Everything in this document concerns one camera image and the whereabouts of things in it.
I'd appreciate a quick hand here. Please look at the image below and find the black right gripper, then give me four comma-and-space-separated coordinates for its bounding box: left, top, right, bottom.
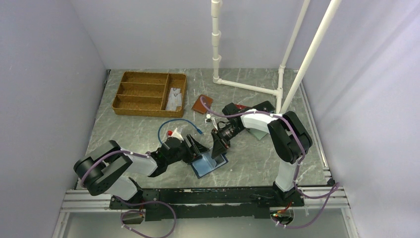
211, 123, 244, 159

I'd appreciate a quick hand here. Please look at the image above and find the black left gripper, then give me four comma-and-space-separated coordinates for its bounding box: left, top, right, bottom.
166, 134, 210, 165

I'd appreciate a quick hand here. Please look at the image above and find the blue leather card holder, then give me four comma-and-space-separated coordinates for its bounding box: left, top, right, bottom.
191, 152, 228, 179

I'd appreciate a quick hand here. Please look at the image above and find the white credit card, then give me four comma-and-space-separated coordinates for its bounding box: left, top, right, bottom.
169, 87, 181, 97
168, 93, 182, 105
165, 100, 182, 111

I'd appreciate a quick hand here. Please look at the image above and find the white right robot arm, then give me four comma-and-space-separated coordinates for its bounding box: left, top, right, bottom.
211, 101, 313, 206

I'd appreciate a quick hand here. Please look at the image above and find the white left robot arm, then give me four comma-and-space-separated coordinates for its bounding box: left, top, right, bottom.
73, 134, 210, 208

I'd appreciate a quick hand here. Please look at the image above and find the brown leather card holder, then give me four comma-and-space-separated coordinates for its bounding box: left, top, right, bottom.
192, 94, 213, 115

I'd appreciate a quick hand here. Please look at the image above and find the red leather card holder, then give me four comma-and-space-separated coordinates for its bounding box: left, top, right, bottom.
235, 104, 250, 110

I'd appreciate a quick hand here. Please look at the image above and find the black leather card holder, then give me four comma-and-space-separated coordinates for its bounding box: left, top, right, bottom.
252, 101, 275, 113

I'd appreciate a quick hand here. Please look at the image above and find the wicker cutlery tray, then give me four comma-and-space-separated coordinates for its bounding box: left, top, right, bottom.
112, 71, 187, 118

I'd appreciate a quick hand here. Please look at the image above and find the blue ethernet cable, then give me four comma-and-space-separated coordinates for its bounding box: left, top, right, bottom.
157, 118, 204, 143

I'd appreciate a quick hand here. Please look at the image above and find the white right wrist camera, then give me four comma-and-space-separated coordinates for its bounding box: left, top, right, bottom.
205, 114, 217, 128

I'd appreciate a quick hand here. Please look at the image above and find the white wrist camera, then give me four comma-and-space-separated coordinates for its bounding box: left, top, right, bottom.
167, 127, 184, 141
205, 114, 217, 128

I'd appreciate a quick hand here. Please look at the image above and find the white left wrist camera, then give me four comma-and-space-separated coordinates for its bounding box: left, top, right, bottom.
167, 127, 184, 141

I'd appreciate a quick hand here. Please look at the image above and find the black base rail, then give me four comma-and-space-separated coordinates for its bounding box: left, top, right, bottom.
109, 186, 305, 221

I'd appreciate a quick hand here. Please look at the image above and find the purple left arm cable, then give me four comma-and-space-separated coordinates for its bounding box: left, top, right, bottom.
80, 149, 177, 238

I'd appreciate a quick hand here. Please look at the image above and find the white pvc pipe frame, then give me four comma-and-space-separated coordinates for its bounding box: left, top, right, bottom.
210, 0, 343, 114

